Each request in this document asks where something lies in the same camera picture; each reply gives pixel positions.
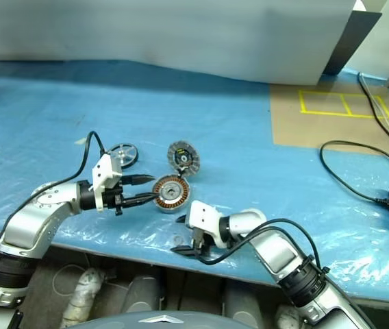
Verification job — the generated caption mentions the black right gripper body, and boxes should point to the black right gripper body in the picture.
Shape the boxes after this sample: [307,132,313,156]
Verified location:
[192,228,216,259]

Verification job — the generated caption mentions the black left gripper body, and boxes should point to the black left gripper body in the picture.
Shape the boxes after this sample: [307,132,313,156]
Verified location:
[102,184,127,217]

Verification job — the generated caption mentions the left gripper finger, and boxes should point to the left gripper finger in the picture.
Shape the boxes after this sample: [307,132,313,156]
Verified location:
[123,191,155,208]
[122,173,156,186]

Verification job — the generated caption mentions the round motor housing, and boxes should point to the round motor housing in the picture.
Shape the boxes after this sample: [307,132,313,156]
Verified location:
[151,173,191,214]

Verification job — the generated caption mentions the silver spoked rotor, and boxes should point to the silver spoked rotor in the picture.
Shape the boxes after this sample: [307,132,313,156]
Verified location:
[107,141,139,169]

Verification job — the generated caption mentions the round grey motor lid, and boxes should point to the round grey motor lid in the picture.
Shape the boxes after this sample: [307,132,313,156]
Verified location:
[166,140,201,178]

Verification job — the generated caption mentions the dark rounded shape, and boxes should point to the dark rounded shape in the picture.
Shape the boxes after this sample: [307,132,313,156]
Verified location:
[125,276,163,315]

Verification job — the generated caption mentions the grey robot torso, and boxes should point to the grey robot torso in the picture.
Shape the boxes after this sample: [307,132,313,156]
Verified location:
[88,310,274,329]

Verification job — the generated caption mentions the blue plastic table sheet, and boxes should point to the blue plastic table sheet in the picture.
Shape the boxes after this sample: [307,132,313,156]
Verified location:
[0,60,389,302]

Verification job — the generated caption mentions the white wrapped bundle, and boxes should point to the white wrapped bundle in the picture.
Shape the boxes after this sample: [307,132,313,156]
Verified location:
[275,304,305,329]
[62,269,105,328]

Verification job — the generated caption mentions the brown cardboard sheet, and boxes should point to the brown cardboard sheet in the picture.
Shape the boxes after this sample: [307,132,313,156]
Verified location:
[268,82,389,159]

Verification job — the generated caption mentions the white backdrop board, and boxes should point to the white backdrop board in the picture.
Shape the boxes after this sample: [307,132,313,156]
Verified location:
[0,0,358,86]

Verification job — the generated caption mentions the yellow tape rectangle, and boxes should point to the yellow tape rectangle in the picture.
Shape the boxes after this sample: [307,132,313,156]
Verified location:
[299,89,389,121]

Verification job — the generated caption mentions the dark grey upright panel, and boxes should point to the dark grey upright panel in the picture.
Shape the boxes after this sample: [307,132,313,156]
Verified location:
[323,10,383,77]

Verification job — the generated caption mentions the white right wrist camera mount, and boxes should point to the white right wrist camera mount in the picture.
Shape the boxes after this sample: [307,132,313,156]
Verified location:
[184,201,226,248]

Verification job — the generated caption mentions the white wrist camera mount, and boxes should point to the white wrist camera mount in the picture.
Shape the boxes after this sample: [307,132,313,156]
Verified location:
[90,154,123,210]
[184,201,226,248]

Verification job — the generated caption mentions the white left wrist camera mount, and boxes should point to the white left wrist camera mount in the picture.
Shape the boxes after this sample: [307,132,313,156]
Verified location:
[90,154,123,210]

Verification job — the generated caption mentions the thin white cord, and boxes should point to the thin white cord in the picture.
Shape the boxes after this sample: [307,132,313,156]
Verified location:
[52,263,90,300]

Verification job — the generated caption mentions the black adapter cable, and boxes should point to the black adapter cable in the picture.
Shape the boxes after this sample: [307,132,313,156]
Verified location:
[319,140,389,208]

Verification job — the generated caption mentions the long black cable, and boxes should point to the long black cable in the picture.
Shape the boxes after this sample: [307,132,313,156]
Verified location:
[357,71,389,157]

